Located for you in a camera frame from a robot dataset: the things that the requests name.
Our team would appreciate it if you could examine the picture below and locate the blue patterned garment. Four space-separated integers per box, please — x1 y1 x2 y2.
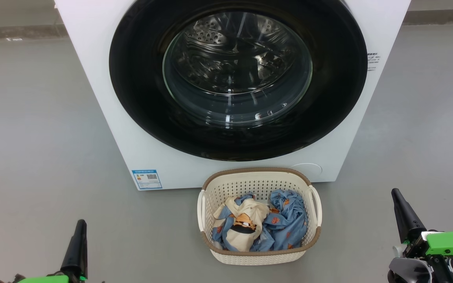
212 189 309 252

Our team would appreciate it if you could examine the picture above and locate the white front-load washing machine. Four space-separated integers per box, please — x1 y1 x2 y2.
53 0 412 191

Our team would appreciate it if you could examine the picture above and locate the round black glass washer door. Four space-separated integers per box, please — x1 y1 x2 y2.
109 0 368 162

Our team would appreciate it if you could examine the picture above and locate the cream perforated laundry basket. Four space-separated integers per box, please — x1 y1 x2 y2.
197 168 323 266

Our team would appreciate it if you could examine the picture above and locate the round white filter cover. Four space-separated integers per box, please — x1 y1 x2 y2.
289 163 323 182

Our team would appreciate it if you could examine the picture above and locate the black printed text label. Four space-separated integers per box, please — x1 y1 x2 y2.
366 51 382 72

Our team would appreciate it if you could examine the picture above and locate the stainless steel washing machine drum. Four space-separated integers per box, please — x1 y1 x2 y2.
164 11 313 126

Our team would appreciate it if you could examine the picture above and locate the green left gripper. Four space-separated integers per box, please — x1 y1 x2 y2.
0 219 88 283

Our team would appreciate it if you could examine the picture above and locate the cream garment with tiger print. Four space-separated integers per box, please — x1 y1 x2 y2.
212 196 270 252

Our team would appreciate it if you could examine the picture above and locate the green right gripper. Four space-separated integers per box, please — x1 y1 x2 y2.
391 188 453 283

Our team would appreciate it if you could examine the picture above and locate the blue energy label sticker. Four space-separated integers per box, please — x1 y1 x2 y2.
131 169 163 190

